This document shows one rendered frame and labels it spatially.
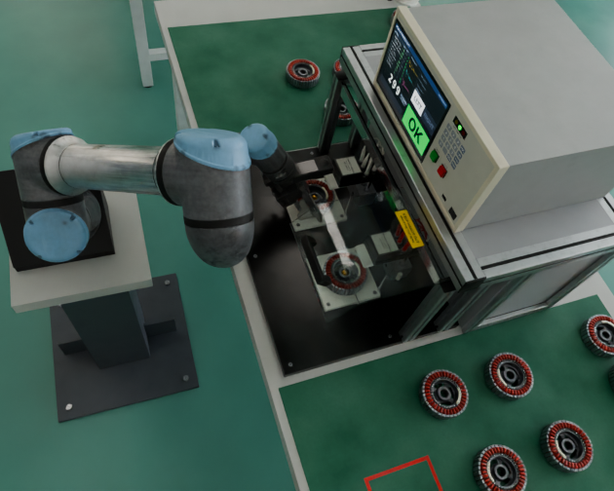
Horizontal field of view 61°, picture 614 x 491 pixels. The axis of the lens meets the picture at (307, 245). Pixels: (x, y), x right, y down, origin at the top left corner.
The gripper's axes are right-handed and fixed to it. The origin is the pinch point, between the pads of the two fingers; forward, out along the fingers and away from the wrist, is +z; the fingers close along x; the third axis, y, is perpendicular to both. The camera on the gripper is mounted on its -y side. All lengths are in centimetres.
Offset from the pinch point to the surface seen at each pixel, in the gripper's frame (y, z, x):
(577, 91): -60, -26, 21
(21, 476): 126, 19, 32
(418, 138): -29.3, -25.9, 14.2
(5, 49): 120, 22, -176
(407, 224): -19.4, -20.3, 28.4
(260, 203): 13.6, -5.2, -3.6
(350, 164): -13.2, -7.1, -0.3
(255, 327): 24.2, -8.8, 30.4
